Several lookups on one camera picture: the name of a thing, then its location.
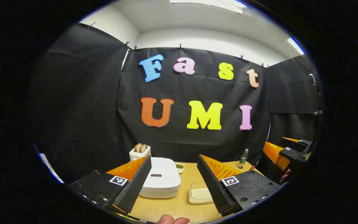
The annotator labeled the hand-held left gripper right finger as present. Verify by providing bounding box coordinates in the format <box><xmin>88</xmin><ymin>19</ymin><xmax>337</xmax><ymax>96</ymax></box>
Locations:
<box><xmin>196</xmin><ymin>154</ymin><xmax>282</xmax><ymax>217</ymax></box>

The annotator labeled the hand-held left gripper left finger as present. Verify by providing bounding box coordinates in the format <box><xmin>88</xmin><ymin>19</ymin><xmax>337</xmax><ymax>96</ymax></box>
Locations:
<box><xmin>67</xmin><ymin>155</ymin><xmax>152</xmax><ymax>215</ymax></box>

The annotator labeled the cream rice box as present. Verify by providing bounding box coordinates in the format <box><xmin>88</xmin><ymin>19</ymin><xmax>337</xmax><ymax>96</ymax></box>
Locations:
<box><xmin>188</xmin><ymin>182</ymin><xmax>214</xmax><ymax>205</ymax></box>

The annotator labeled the white rice cooker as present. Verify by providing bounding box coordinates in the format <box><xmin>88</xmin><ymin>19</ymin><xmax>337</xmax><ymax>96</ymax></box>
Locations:
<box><xmin>139</xmin><ymin>157</ymin><xmax>181</xmax><ymax>199</ymax></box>

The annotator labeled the clear plastic water bottle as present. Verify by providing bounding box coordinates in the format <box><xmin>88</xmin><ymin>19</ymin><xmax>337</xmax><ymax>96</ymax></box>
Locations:
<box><xmin>239</xmin><ymin>148</ymin><xmax>249</xmax><ymax>165</ymax></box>

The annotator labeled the white toaster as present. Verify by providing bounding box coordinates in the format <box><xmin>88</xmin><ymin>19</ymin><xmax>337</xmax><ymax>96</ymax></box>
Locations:
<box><xmin>129</xmin><ymin>145</ymin><xmax>151</xmax><ymax>161</ymax></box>

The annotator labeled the black backdrop cloth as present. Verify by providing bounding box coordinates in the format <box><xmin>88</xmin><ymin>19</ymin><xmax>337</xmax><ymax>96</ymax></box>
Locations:
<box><xmin>31</xmin><ymin>22</ymin><xmax>322</xmax><ymax>184</ymax></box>

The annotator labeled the ceiling light panel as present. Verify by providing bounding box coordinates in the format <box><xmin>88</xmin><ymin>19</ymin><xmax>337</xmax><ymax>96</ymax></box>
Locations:
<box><xmin>287</xmin><ymin>37</ymin><xmax>305</xmax><ymax>55</ymax></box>
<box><xmin>170</xmin><ymin>0</ymin><xmax>247</xmax><ymax>15</ymax></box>

